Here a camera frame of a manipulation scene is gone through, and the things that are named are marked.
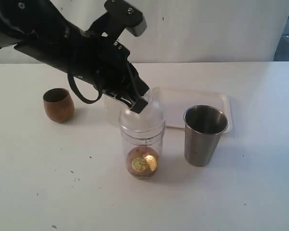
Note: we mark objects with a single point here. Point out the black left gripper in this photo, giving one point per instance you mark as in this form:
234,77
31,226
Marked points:
102,61

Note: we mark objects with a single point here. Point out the clear plastic shaker lid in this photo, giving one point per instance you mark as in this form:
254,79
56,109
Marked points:
151,120

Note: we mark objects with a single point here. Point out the clear plastic shaker cup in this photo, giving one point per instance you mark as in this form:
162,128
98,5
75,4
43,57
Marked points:
129,142

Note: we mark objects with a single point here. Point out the gold foil-wrapped chocolate coins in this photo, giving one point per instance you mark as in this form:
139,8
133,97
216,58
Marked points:
142,162

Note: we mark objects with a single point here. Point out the stainless steel cup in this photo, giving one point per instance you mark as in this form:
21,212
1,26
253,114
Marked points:
204,126

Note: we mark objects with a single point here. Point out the brown wooden cup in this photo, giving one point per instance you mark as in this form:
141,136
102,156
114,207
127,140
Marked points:
58,105

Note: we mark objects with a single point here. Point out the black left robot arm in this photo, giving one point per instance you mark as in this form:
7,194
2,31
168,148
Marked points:
37,29

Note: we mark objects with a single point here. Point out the translucent plastic beaker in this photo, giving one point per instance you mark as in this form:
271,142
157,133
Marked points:
112,108

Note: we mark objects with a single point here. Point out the white rectangular tray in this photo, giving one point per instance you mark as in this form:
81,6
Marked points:
176,102

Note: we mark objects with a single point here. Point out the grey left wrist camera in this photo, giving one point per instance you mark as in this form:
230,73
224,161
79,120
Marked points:
127,15

